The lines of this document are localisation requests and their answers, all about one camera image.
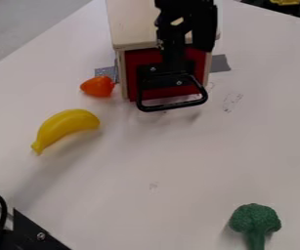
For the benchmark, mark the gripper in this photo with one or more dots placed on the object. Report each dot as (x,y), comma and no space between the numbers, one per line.
(178,14)

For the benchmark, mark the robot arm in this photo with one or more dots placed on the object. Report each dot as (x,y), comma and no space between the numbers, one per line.
(182,3)

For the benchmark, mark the drawer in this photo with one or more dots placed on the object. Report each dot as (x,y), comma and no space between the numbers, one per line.
(134,71)

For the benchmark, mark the grey tape strip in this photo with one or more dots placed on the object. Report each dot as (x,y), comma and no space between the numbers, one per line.
(220,63)

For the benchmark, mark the cabinet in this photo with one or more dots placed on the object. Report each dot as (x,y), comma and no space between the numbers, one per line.
(132,22)

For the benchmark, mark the orange toy pepper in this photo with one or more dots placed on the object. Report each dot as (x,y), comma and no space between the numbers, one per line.
(97,86)

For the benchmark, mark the yellow toy banana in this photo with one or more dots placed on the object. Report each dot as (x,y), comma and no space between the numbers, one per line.
(65,125)

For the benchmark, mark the green toy broccoli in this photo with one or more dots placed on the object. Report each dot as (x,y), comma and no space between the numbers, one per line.
(254,219)

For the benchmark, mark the grey metal bracket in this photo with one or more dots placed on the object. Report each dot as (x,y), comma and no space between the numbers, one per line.
(106,72)

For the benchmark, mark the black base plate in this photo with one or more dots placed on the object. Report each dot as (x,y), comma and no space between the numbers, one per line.
(26,232)

